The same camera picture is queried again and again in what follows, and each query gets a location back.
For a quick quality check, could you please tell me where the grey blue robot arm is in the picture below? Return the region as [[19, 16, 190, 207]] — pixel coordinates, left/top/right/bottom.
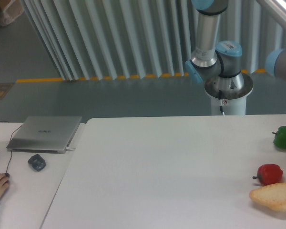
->
[[185, 0, 286, 151]]

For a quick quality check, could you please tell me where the green bell pepper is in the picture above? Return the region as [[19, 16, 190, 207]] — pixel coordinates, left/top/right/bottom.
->
[[273, 126, 286, 150]]

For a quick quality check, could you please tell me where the red bell pepper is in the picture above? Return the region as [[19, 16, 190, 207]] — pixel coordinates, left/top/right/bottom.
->
[[252, 164, 283, 186]]

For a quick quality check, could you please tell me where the toasted bread slice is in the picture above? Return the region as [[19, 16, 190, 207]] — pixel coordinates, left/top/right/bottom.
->
[[249, 183, 286, 212]]

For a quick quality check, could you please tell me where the white folding partition screen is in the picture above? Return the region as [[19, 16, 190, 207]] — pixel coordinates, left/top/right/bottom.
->
[[22, 0, 286, 81]]

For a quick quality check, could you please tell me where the silver closed laptop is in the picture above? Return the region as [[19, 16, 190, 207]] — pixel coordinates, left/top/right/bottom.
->
[[6, 116, 82, 154]]

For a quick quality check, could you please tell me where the dark grey earbuds case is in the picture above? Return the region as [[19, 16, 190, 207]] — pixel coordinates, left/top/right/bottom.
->
[[28, 154, 46, 172]]

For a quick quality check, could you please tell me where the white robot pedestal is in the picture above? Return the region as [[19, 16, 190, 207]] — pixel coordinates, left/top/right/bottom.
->
[[204, 73, 253, 116]]

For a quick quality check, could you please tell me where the robot base cable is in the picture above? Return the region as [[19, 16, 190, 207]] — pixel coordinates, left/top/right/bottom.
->
[[218, 89, 225, 116]]

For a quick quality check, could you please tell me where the aluminium frame bar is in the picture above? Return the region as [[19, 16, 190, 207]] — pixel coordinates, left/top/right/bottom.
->
[[257, 0, 286, 30]]

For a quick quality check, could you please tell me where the black mouse cable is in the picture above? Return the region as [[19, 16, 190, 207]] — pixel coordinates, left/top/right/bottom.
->
[[0, 121, 24, 173]]

